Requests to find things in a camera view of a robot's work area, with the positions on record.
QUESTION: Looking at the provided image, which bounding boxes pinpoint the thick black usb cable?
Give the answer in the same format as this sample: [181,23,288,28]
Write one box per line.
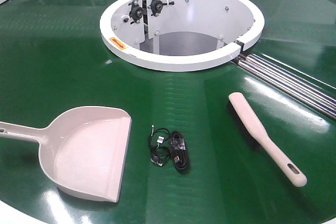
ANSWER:
[168,130,191,174]

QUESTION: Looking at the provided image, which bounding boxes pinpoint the beige hand brush black bristles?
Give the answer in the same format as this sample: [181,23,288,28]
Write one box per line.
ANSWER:
[228,92,307,187]

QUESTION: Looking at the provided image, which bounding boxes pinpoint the pink plastic dustpan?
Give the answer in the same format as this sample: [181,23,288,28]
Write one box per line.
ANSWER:
[1,106,132,202]

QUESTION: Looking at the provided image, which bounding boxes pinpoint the left black bearing block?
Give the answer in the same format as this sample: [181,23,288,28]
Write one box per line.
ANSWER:
[129,0,143,24]

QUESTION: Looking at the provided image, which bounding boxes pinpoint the black bearing block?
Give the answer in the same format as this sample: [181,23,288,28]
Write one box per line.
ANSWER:
[150,0,175,17]
[129,0,143,24]

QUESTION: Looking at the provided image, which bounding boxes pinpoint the right black bearing block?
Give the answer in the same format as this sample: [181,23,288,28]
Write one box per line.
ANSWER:
[150,0,175,17]

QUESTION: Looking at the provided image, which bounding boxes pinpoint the steel rollers right seam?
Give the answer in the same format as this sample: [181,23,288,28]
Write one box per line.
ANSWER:
[232,54,335,120]

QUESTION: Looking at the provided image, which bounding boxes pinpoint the white inner conveyor ring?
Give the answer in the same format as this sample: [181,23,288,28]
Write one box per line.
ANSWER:
[99,0,265,72]

